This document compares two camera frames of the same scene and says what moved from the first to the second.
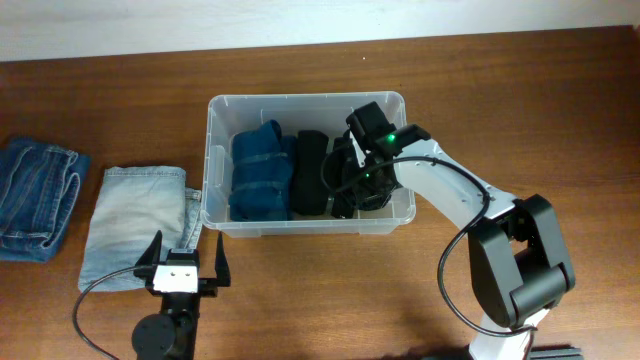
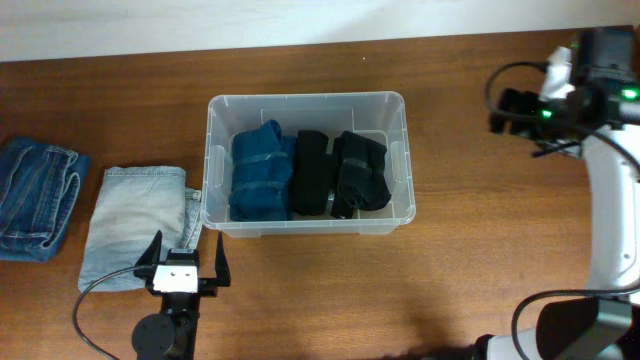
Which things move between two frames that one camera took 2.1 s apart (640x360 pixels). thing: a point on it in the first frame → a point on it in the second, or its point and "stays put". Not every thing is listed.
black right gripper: x=363 y=191 → x=527 y=103
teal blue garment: x=262 y=175 stays put
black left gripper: x=209 y=286 stays put
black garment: x=309 y=193 stays put
